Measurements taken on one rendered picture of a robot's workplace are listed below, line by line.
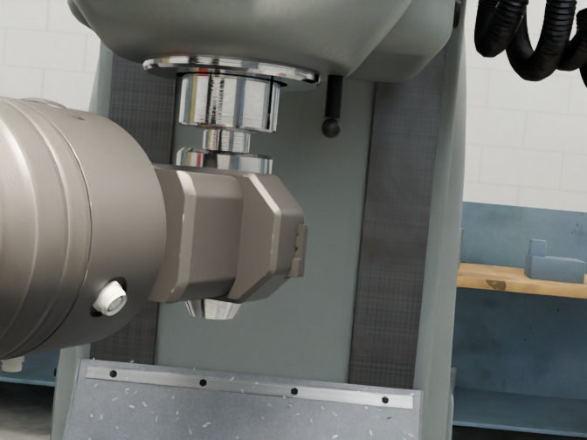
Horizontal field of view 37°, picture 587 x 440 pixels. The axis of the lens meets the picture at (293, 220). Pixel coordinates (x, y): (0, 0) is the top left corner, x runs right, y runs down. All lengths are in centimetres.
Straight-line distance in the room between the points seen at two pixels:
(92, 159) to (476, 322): 450
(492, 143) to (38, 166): 449
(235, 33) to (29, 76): 456
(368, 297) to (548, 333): 406
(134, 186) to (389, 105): 52
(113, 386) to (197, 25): 52
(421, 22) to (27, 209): 33
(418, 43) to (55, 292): 33
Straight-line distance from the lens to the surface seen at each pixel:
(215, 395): 81
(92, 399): 82
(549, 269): 414
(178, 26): 36
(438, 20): 54
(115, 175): 29
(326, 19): 36
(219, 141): 41
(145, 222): 30
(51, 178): 27
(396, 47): 54
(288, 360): 81
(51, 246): 26
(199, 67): 39
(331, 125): 42
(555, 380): 490
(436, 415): 85
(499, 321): 477
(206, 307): 42
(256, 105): 41
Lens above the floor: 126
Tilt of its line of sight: 3 degrees down
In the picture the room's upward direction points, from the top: 5 degrees clockwise
